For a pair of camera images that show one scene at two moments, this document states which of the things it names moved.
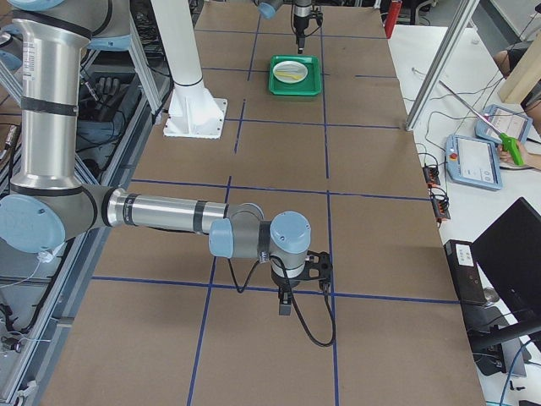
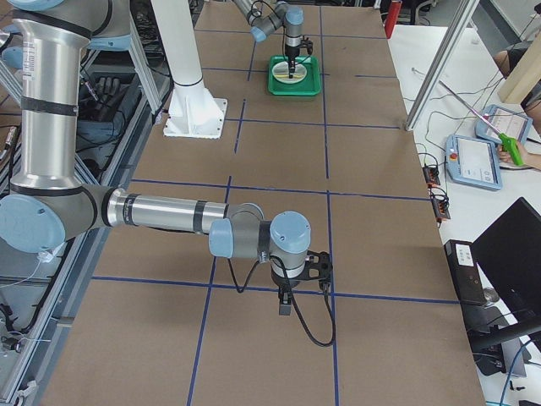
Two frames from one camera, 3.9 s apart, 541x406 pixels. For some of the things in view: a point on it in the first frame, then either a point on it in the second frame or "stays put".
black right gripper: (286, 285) stays put
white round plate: (290, 72) stays put
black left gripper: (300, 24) to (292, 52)
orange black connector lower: (440, 210) stays put
